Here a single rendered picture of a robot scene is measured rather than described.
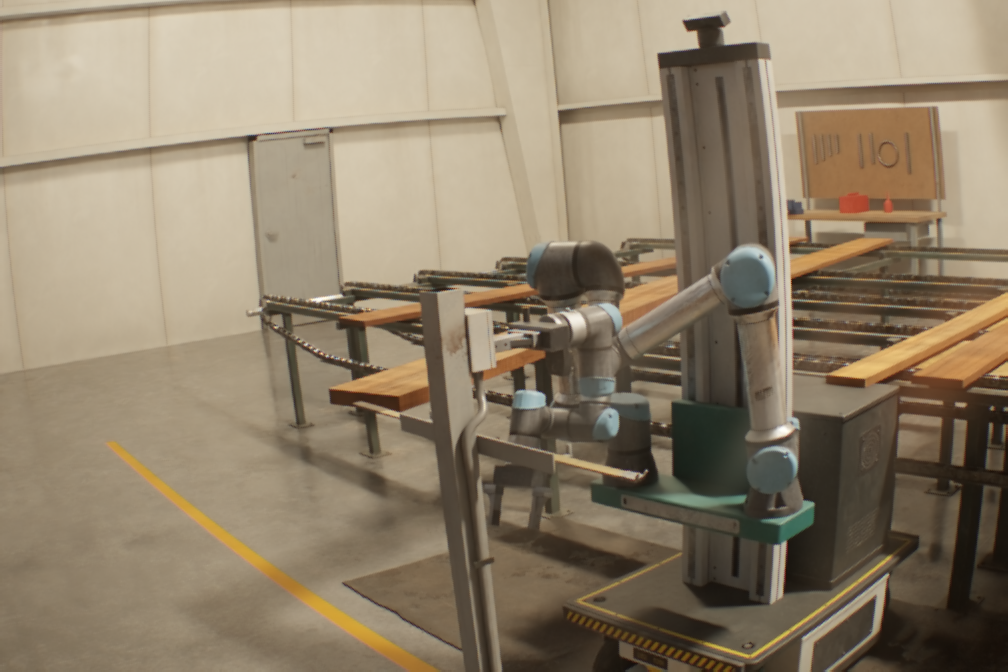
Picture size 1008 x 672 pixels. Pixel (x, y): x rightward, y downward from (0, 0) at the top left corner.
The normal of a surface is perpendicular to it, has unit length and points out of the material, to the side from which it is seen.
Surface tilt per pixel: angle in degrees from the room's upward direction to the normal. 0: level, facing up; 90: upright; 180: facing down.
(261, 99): 92
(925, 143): 90
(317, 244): 90
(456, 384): 90
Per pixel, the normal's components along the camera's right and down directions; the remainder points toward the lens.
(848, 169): -0.78, 0.13
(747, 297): -0.31, 0.00
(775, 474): -0.26, 0.26
